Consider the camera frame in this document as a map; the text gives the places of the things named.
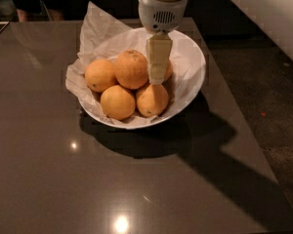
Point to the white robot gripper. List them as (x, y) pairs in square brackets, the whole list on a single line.
[(161, 17)]

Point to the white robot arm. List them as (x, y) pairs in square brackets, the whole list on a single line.
[(159, 18)]

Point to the back right orange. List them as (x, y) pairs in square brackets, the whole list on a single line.
[(169, 71)]

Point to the orange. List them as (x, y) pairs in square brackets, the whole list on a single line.
[(169, 71), (118, 102), (131, 69), (100, 75), (151, 100)]

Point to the top centre orange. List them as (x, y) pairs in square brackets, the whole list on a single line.
[(131, 69)]

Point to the white ceramic bowl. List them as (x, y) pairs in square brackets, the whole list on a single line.
[(189, 69)]

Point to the front right orange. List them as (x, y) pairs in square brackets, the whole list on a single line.
[(151, 100)]

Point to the front left orange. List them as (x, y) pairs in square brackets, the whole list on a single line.
[(118, 102)]

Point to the white crumpled paper liner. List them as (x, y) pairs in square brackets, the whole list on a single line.
[(98, 25)]

